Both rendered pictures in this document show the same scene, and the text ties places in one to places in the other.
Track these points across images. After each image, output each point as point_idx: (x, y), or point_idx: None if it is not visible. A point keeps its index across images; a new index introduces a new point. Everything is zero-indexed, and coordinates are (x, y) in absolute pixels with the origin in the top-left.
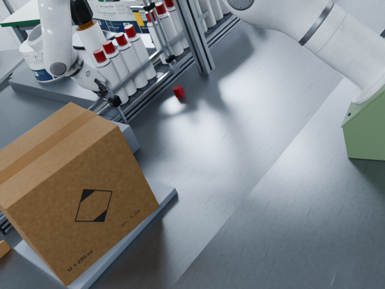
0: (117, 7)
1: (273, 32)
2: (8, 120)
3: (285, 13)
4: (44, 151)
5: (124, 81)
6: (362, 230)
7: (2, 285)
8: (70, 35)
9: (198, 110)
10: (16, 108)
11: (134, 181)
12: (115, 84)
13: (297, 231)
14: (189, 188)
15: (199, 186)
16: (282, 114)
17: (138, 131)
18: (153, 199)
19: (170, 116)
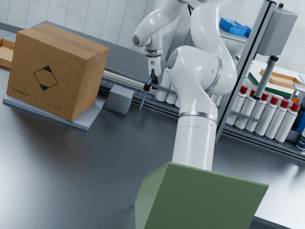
0: None
1: (271, 171)
2: (138, 66)
3: (182, 92)
4: (63, 40)
5: (167, 89)
6: (63, 208)
7: (8, 77)
8: (152, 31)
9: (167, 136)
10: None
11: (70, 93)
12: (162, 86)
13: (59, 179)
14: (91, 135)
15: (94, 139)
16: None
17: (140, 113)
18: (71, 114)
19: (159, 125)
